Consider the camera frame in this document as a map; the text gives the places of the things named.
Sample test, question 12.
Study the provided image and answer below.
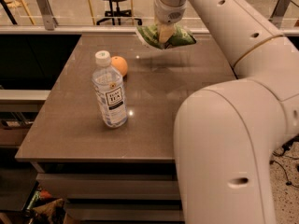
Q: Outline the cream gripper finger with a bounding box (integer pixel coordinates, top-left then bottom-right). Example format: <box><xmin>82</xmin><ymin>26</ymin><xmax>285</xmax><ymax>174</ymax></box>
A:
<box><xmin>158</xmin><ymin>23</ymin><xmax>176</xmax><ymax>43</ymax></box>

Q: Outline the metal railing post right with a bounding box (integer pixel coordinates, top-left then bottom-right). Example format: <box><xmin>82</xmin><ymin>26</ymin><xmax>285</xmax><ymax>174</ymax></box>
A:
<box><xmin>269</xmin><ymin>0</ymin><xmax>291</xmax><ymax>28</ymax></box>

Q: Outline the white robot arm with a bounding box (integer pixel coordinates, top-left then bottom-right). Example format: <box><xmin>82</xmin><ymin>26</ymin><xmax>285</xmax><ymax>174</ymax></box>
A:
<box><xmin>154</xmin><ymin>0</ymin><xmax>299</xmax><ymax>224</ymax></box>

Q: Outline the green jalapeno chip bag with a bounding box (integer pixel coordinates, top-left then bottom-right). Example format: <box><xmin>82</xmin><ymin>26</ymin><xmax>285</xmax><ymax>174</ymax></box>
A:
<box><xmin>136</xmin><ymin>24</ymin><xmax>196</xmax><ymax>49</ymax></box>

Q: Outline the metal railing post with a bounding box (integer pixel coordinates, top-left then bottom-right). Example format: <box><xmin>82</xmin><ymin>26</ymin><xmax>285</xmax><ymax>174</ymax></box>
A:
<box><xmin>36</xmin><ymin>0</ymin><xmax>58</xmax><ymax>31</ymax></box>
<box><xmin>269</xmin><ymin>0</ymin><xmax>291</xmax><ymax>28</ymax></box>

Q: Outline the brown paper bag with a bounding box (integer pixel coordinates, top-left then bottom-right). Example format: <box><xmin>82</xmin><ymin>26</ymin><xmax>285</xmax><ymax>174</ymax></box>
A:
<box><xmin>30</xmin><ymin>199</ymin><xmax>65</xmax><ymax>224</ymax></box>

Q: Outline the black cable with adapter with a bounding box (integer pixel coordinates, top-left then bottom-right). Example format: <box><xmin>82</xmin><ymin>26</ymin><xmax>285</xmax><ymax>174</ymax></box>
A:
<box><xmin>269</xmin><ymin>137</ymin><xmax>299</xmax><ymax>189</ymax></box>

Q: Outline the clear plastic tea bottle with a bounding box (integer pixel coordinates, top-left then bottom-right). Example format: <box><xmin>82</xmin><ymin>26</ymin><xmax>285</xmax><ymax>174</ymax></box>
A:
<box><xmin>92</xmin><ymin>50</ymin><xmax>127</xmax><ymax>128</ymax></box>

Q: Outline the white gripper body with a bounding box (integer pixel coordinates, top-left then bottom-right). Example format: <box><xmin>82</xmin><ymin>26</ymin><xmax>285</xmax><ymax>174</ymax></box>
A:
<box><xmin>153</xmin><ymin>0</ymin><xmax>186</xmax><ymax>24</ymax></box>

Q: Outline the orange fruit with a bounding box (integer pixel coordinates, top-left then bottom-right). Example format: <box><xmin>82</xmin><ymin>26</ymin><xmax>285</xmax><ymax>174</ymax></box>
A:
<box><xmin>111</xmin><ymin>56</ymin><xmax>128</xmax><ymax>77</ymax></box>

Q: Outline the metal railing post left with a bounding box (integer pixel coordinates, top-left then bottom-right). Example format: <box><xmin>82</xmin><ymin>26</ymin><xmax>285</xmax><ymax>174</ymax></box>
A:
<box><xmin>36</xmin><ymin>0</ymin><xmax>58</xmax><ymax>31</ymax></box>

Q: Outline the grey drawer cabinet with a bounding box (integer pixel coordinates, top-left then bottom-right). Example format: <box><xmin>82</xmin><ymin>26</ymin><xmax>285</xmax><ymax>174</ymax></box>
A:
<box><xmin>37</xmin><ymin>162</ymin><xmax>184</xmax><ymax>224</ymax></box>

